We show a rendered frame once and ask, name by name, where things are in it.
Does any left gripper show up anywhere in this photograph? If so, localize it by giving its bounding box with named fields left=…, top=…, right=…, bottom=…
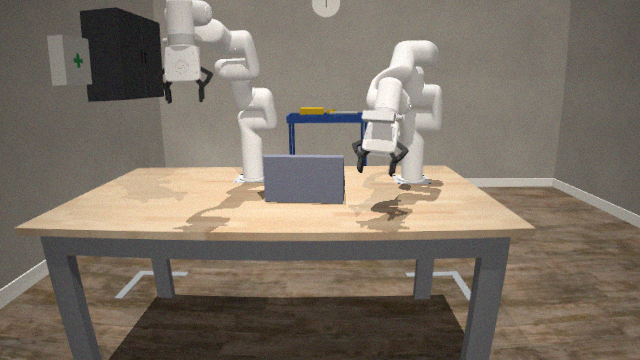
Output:
left=352, top=120, right=409, bottom=177

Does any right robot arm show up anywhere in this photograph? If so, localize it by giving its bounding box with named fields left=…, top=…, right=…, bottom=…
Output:
left=163, top=0, right=277, bottom=181

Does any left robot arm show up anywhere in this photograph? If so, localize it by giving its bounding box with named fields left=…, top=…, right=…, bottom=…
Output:
left=362, top=41, right=442, bottom=183

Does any grey switch panel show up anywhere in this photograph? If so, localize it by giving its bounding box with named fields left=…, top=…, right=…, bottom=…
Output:
left=263, top=155, right=345, bottom=204

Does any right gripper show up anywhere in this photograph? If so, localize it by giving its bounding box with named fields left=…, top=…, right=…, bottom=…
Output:
left=154, top=44, right=213, bottom=104

